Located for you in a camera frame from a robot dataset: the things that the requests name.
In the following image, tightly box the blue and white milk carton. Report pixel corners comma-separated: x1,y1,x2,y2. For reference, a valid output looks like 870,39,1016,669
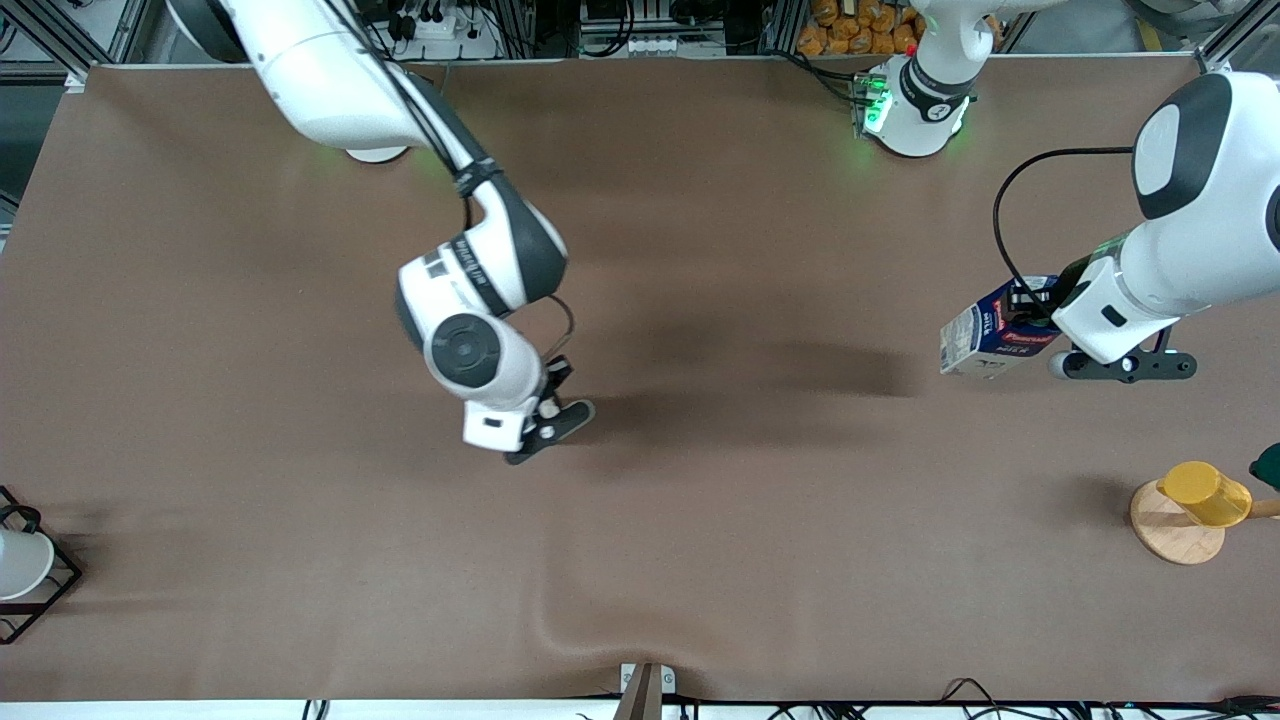
940,275,1063,379

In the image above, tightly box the yellow plastic cup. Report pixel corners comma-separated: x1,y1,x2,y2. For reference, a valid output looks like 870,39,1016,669
1157,460,1254,529

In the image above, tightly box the round wooden mug stand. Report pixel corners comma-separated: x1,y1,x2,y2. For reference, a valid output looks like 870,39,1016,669
1130,478,1280,567

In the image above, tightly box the brown table cover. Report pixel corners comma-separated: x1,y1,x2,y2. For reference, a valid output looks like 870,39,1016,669
0,55,1280,703

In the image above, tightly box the metal table clamp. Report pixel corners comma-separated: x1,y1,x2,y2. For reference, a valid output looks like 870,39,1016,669
618,662,677,720

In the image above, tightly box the pile of orange snacks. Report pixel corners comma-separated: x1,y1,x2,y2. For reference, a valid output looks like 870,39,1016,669
797,0,926,57

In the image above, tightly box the white empty power strip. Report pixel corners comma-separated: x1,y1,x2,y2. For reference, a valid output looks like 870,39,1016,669
628,35,723,57

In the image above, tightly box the white power strip with plugs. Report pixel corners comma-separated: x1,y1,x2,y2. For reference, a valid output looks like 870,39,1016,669
385,5,473,46

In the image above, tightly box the white funnel-shaped bowl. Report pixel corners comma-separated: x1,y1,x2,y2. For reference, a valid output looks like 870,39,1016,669
0,528,56,601

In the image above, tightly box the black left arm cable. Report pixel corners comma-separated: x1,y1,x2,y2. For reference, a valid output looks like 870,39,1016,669
993,147,1137,301

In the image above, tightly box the black wire rack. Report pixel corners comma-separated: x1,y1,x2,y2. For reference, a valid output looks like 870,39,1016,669
0,487,83,644

